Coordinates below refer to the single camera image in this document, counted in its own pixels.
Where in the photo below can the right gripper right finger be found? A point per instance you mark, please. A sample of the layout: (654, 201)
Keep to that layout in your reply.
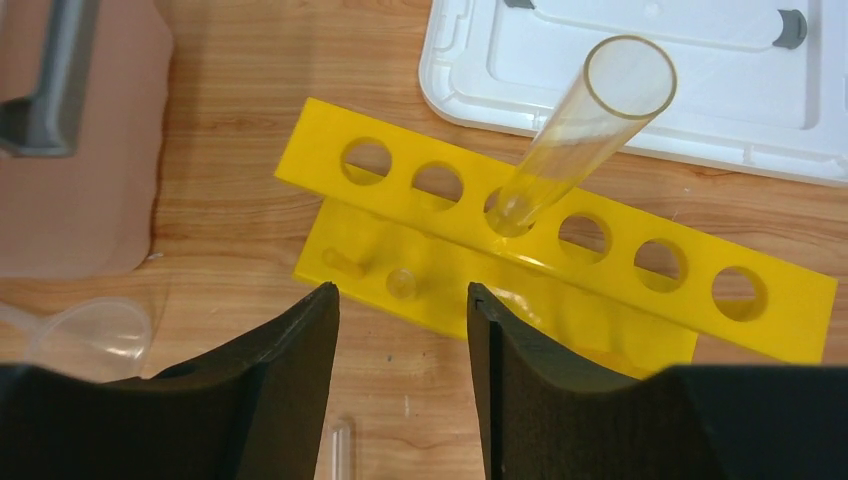
(546, 412)

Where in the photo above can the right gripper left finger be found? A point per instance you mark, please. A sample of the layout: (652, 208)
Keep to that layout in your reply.
(252, 408)

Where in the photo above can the clear glass test tube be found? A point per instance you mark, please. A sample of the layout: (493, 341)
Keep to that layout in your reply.
(583, 132)
(342, 439)

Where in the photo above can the yellow test tube rack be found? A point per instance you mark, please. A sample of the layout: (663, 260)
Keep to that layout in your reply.
(402, 228)

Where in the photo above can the clear plastic funnel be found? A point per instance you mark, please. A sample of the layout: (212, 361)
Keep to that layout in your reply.
(101, 340)

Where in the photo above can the pink plastic bin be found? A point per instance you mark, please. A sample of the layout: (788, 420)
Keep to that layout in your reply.
(84, 86)

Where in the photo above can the white plastic lid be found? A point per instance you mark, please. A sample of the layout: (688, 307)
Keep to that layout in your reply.
(750, 86)

